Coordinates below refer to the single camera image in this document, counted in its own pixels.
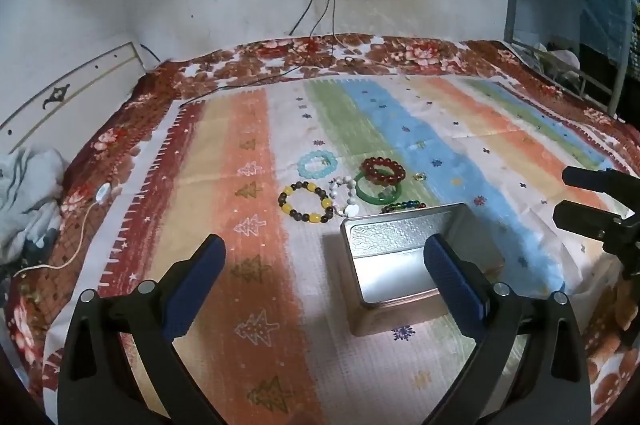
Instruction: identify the multicolour bead bracelet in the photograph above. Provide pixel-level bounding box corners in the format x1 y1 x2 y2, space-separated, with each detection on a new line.
380 199 428 215

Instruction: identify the red bead bracelet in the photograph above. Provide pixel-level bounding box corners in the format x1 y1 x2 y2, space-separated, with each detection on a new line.
359 156 406 187

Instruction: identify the green jade bangle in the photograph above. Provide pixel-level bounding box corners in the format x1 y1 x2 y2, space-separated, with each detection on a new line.
354 171 402 206

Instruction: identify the white bead bracelet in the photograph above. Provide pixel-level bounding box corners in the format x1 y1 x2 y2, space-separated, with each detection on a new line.
327 174 362 219

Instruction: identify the yellow black bead bracelet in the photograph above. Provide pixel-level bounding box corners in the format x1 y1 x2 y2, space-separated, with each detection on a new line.
278 179 335 227

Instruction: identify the light blue bead bracelet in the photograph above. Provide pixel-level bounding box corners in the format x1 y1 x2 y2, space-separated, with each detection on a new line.
297 150 339 179

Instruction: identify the blue metal rack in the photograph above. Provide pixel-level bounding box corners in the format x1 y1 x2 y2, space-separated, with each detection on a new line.
504 0 639 122

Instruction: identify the silver metal tin box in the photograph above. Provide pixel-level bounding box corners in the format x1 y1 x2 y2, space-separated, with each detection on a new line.
336 203 504 336

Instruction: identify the grey crumpled blanket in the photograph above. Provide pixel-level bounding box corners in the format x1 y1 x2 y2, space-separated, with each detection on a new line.
1 145 66 266

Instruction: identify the red floral bedspread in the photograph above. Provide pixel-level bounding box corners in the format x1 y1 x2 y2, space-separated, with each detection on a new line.
8 34 639 424

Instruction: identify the white wooden headboard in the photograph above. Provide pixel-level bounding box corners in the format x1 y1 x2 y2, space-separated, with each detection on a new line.
1 42 145 162

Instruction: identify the striped colourful cloth mat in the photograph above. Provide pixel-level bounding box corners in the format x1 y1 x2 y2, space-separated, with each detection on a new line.
70 76 620 424

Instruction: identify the white charger cable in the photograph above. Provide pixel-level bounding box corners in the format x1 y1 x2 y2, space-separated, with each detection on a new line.
12 183 113 279

